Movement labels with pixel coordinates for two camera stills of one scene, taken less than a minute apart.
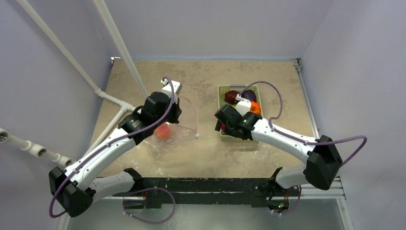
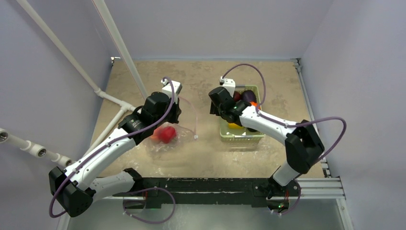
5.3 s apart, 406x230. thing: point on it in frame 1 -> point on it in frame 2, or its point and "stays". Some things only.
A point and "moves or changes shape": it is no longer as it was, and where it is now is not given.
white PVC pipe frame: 5,136 stays
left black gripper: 177,111 stays
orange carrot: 255,107 stays
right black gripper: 219,123 -> 220,109
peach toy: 163,132 moves or changes shape
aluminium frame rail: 336,191 stays
